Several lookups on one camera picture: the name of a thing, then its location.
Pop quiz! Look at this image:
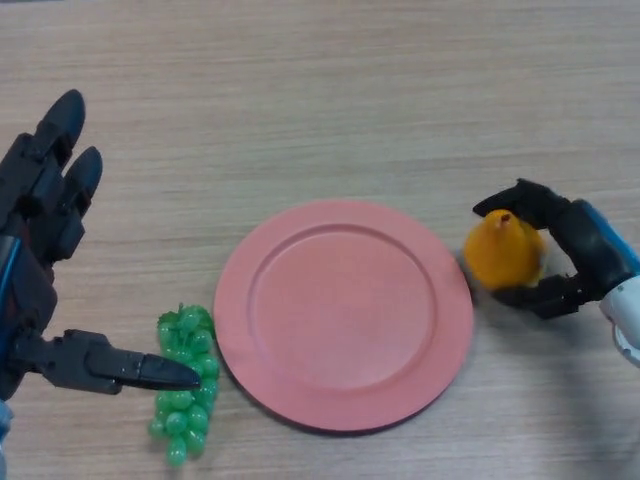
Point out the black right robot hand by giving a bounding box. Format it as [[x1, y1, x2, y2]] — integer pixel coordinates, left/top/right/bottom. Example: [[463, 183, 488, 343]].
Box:
[[472, 178, 640, 321]]

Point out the pink round plate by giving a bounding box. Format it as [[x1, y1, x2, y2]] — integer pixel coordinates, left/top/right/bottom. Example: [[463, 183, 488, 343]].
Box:
[[213, 199, 475, 434]]

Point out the yellow pear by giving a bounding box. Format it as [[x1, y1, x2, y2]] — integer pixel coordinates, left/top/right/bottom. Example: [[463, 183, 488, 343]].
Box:
[[462, 209, 549, 291]]

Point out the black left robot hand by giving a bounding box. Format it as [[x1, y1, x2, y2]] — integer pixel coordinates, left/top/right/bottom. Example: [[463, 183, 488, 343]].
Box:
[[0, 88, 202, 401]]

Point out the green grape bunch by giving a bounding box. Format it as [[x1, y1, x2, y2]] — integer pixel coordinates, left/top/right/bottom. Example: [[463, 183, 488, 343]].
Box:
[[148, 303, 220, 470]]

